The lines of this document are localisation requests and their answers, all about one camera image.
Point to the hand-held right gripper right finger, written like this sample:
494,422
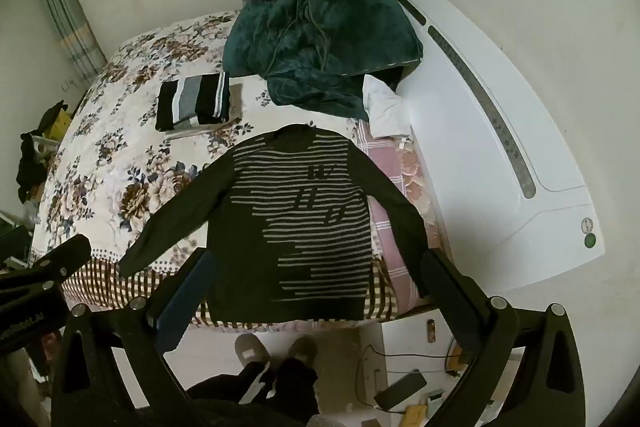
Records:
445,302

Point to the grey slipper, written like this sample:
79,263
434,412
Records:
251,352
302,349

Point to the teal plush blanket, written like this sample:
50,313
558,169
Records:
325,32

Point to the white nightstand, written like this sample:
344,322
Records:
405,337

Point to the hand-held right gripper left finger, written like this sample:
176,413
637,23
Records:
182,302

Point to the floral bed blanket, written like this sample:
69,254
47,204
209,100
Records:
125,147

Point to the white pillow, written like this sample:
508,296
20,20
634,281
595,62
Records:
385,107

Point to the person's right leg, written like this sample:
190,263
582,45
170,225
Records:
295,392

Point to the folded striped clothes stack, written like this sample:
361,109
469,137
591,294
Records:
192,99

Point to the yellow bag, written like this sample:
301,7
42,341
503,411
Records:
62,123

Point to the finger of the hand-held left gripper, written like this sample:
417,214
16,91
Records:
65,254

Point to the dark clothes pile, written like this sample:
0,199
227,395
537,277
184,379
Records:
32,162

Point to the dark striped sweater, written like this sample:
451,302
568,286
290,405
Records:
300,232

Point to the white bed headboard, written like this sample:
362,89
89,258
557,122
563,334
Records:
550,132

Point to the black phone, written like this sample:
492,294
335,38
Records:
400,389

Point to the pink plaid bed sheet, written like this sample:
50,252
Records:
390,227

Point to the green round sticker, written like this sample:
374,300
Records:
590,241

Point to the white round sticker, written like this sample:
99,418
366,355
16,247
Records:
586,225

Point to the narrow grey-green curtain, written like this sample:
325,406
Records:
65,17

